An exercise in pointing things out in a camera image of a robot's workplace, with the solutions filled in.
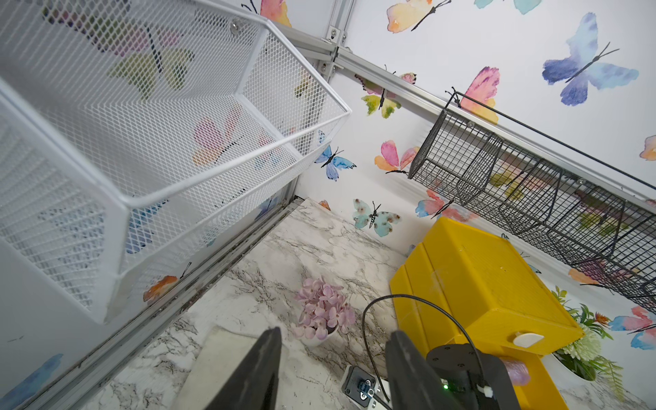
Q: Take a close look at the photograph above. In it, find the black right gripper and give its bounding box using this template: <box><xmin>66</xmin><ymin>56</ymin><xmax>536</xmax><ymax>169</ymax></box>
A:
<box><xmin>426</xmin><ymin>344</ymin><xmax>520</xmax><ymax>410</ymax></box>

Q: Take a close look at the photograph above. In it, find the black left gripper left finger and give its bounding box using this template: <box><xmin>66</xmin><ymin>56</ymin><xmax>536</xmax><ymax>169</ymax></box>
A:
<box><xmin>206</xmin><ymin>327</ymin><xmax>282</xmax><ymax>410</ymax></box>

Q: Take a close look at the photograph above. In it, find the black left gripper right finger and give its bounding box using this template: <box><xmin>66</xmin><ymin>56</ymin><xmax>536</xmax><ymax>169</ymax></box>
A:
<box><xmin>385</xmin><ymin>331</ymin><xmax>461</xmax><ymax>410</ymax></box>

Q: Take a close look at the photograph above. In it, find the purple trash bag roll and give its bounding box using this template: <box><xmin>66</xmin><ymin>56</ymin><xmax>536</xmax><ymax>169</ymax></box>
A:
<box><xmin>501</xmin><ymin>357</ymin><xmax>531</xmax><ymax>386</ymax></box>

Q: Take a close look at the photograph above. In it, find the yellow plastic drawer unit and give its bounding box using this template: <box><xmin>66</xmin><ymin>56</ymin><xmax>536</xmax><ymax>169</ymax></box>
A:
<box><xmin>389</xmin><ymin>219</ymin><xmax>584</xmax><ymax>409</ymax></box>

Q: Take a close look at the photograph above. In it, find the white green work glove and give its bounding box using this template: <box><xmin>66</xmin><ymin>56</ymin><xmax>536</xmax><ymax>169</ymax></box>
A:
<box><xmin>171</xmin><ymin>326</ymin><xmax>257</xmax><ymax>410</ymax></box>

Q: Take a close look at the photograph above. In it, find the pink flower in white pot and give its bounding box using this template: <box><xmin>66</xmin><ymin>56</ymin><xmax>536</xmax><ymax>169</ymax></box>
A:
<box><xmin>292</xmin><ymin>278</ymin><xmax>356</xmax><ymax>347</ymax></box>

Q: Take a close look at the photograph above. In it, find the green plant in white pot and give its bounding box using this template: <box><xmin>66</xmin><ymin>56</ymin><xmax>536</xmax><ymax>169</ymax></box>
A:
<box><xmin>551</xmin><ymin>286</ymin><xmax>626</xmax><ymax>401</ymax></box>

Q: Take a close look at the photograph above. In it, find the black wire wall basket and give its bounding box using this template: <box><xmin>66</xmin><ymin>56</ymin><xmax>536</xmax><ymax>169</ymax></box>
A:
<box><xmin>408</xmin><ymin>92</ymin><xmax>655</xmax><ymax>311</ymax></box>

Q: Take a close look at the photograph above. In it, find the white mesh wall basket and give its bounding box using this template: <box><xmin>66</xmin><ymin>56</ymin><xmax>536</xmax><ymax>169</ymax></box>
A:
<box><xmin>1</xmin><ymin>1</ymin><xmax>350</xmax><ymax>324</ymax></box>

